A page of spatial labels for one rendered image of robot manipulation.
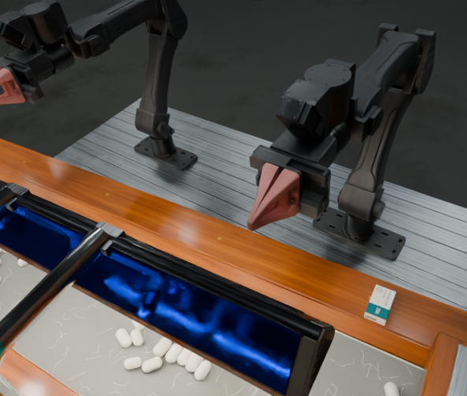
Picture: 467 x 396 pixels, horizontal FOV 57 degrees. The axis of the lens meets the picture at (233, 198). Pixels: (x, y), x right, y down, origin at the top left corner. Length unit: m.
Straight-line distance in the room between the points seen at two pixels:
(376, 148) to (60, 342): 0.69
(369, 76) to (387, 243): 0.43
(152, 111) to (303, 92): 0.71
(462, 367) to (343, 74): 0.41
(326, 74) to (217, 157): 0.73
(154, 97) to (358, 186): 0.58
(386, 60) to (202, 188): 0.60
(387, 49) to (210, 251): 0.49
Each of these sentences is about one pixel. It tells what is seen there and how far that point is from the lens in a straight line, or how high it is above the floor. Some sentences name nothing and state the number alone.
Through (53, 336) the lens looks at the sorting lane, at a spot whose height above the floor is 0.74.
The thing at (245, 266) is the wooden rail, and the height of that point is 0.76.
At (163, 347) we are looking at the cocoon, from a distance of 0.78.
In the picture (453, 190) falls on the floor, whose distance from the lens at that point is 2.21.
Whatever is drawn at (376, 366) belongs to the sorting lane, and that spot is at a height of 0.74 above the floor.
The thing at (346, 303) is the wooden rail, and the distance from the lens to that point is 0.79.
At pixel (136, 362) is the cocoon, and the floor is 0.76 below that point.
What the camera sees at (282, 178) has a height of 1.10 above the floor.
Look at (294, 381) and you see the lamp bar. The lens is 0.39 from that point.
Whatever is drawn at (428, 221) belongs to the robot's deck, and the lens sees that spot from 1.08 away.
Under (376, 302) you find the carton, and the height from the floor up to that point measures 0.78.
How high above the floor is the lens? 1.43
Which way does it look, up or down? 44 degrees down
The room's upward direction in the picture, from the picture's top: 8 degrees counter-clockwise
